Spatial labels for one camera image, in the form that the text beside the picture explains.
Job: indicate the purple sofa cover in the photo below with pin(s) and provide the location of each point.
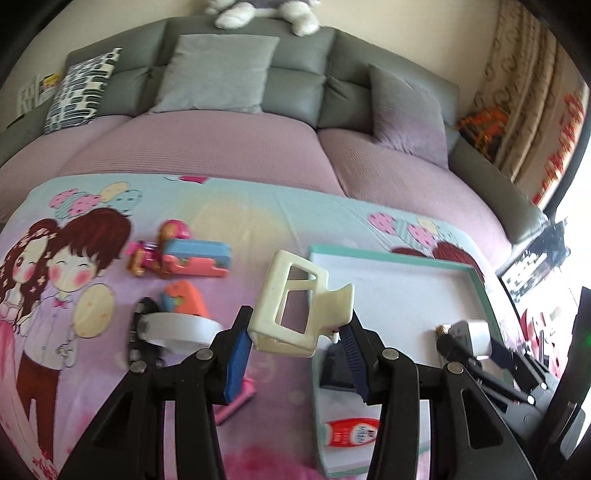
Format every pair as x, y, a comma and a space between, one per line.
207, 147

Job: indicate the cream hair claw clip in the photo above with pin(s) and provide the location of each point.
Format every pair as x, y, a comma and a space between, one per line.
268, 295

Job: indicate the black charger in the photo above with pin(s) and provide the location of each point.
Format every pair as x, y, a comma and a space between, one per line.
334, 369

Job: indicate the yellow magazine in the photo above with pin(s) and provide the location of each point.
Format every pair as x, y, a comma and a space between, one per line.
51, 83

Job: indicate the orange toy vehicle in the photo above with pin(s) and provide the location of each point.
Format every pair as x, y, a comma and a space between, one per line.
485, 129

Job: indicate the round pink toy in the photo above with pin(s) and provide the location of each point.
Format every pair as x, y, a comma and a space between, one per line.
175, 230

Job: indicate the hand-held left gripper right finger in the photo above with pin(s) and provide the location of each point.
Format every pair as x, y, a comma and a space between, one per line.
355, 355

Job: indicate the red tube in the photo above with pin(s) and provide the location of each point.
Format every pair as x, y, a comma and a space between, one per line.
351, 431

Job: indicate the orange toy with green dots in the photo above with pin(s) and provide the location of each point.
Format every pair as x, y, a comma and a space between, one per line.
184, 300

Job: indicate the pink lighter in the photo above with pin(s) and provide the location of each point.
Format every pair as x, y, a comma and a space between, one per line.
235, 406

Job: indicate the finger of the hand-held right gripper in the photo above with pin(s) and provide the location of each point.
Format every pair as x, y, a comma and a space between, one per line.
461, 357
517, 357

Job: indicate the white charger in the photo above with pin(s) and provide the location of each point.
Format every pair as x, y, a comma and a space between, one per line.
471, 334

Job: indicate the white magazine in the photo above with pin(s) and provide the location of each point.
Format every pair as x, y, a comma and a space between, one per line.
28, 97

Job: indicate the black white patterned cushion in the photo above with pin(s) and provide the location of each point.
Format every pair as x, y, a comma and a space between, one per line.
78, 92

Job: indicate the grey white plush toy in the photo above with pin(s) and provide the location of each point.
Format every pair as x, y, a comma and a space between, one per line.
300, 18

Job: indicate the red hanging decoration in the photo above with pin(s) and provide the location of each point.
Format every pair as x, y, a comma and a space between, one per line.
558, 152

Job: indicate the patterned curtain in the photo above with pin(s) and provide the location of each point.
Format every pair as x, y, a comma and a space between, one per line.
521, 69

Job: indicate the notched orange blue toy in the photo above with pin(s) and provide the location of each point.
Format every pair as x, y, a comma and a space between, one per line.
198, 263

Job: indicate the small pink figure toy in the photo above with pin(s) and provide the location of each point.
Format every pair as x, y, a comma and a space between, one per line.
143, 258

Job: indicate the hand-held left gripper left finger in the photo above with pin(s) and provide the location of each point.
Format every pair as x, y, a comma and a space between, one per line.
238, 364

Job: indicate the teal cardboard box lid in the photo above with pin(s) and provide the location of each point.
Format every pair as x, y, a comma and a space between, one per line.
392, 286

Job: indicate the grey sofa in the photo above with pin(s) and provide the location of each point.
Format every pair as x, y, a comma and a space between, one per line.
295, 50

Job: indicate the grey purple cushion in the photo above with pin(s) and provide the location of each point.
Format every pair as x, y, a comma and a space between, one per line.
406, 115

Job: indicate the printed blanket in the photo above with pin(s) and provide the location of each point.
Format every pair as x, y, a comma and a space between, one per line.
231, 207

